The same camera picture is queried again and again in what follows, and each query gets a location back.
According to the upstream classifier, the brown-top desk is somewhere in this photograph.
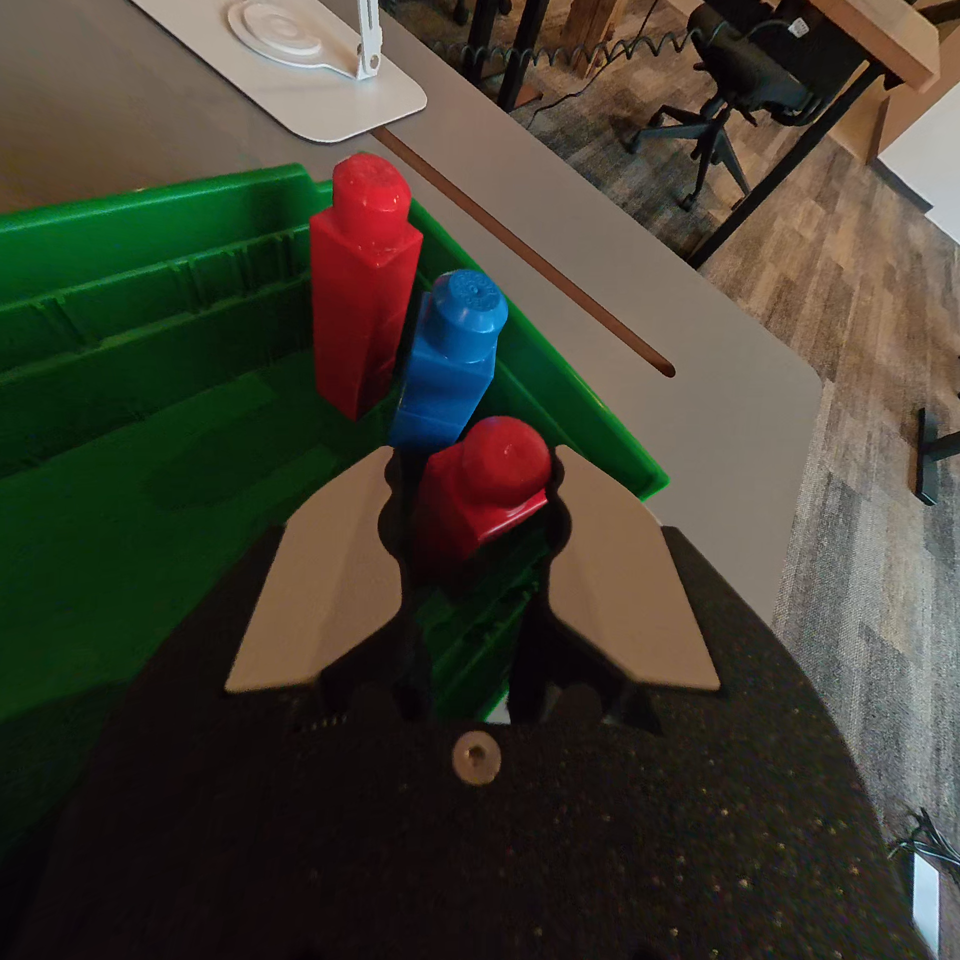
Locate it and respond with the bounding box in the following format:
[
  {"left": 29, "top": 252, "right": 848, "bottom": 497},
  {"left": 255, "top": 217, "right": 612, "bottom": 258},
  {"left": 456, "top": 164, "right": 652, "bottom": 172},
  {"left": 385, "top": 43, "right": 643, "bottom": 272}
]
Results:
[{"left": 686, "top": 0, "right": 942, "bottom": 271}]

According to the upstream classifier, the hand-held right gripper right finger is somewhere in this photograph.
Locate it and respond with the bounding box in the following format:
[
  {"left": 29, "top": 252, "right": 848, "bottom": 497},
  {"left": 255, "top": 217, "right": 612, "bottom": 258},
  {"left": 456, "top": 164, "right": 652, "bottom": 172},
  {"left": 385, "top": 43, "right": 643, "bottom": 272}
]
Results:
[{"left": 546, "top": 442, "right": 723, "bottom": 693}]

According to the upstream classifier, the black office chair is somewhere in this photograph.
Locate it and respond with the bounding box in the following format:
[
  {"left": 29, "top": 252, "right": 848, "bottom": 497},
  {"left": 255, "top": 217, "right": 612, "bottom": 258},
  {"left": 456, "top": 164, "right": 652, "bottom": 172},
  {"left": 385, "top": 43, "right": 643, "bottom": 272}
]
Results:
[{"left": 626, "top": 0, "right": 819, "bottom": 213}]

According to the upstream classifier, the green plastic bin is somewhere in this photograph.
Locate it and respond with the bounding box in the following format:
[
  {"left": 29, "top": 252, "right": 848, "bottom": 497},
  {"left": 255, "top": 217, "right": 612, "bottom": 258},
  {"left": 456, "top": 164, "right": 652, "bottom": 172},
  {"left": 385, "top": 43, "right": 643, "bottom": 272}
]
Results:
[{"left": 0, "top": 163, "right": 670, "bottom": 852}]

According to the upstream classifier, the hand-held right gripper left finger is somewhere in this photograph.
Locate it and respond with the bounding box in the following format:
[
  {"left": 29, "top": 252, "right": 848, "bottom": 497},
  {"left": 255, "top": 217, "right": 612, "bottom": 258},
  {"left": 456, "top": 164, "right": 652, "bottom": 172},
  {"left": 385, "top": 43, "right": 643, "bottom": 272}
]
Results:
[{"left": 223, "top": 445, "right": 412, "bottom": 695}]

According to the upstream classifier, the blue block tower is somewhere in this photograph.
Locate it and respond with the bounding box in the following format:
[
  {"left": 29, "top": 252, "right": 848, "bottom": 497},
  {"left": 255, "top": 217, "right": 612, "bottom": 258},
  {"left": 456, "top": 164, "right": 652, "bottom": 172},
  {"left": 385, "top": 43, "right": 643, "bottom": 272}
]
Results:
[{"left": 387, "top": 268, "right": 510, "bottom": 456}]

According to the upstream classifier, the red mega block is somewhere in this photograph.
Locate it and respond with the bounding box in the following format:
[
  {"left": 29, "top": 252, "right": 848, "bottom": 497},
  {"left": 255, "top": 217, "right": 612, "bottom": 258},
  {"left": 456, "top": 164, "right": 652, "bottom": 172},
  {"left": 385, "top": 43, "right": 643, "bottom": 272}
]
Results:
[{"left": 414, "top": 416, "right": 554, "bottom": 582}]

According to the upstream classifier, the white document stand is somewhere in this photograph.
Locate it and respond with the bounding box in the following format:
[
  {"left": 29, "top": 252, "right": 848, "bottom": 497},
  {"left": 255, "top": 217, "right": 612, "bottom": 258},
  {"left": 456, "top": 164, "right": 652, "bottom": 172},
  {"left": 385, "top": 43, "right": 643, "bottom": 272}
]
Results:
[{"left": 129, "top": 0, "right": 429, "bottom": 144}]

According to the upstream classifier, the black coiled cable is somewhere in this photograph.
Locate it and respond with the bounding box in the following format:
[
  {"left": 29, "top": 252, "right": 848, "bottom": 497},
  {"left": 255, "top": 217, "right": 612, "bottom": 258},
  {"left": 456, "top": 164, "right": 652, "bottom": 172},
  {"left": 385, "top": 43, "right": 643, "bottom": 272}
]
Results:
[{"left": 442, "top": 26, "right": 725, "bottom": 80}]

